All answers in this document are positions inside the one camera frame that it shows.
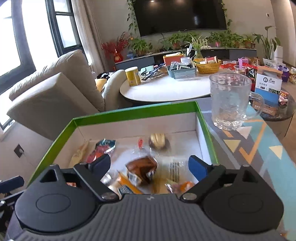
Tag long yellow snack packet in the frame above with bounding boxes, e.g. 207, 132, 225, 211
68, 140, 89, 168

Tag pink blue snack packet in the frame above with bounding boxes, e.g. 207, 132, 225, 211
86, 138, 116, 164

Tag orange snack packet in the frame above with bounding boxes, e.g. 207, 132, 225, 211
112, 171, 143, 195

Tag green cardboard box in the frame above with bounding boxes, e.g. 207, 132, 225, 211
29, 101, 218, 183

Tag clear glass mug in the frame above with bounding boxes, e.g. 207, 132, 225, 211
209, 72, 265, 131

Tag beige sofa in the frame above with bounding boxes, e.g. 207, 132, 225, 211
7, 50, 132, 141

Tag white round coffee table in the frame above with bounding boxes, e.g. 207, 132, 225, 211
120, 74, 210, 103

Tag round dark side table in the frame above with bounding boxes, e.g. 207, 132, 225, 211
249, 92, 296, 140

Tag yellow tin can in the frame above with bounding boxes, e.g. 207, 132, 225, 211
125, 66, 141, 86

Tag blue plastic tray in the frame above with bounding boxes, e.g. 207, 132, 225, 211
166, 66, 197, 79

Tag yellow woven basket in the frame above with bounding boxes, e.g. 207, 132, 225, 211
193, 58, 221, 74

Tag blue white carton box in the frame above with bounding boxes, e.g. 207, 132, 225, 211
251, 72, 282, 116

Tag orange box on table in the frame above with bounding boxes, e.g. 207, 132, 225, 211
163, 52, 184, 67

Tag red flower decoration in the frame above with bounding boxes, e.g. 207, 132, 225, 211
101, 32, 130, 63

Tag dark tv cabinet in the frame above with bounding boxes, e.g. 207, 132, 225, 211
115, 48, 257, 70

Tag purple gift bag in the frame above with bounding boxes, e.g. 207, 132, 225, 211
278, 65, 290, 82

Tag tall leafy floor plant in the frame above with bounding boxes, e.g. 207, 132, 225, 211
252, 26, 281, 60

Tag wall power socket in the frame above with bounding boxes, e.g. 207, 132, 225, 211
14, 144, 24, 158

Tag wall mounted television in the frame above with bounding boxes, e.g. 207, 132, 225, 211
133, 0, 227, 36

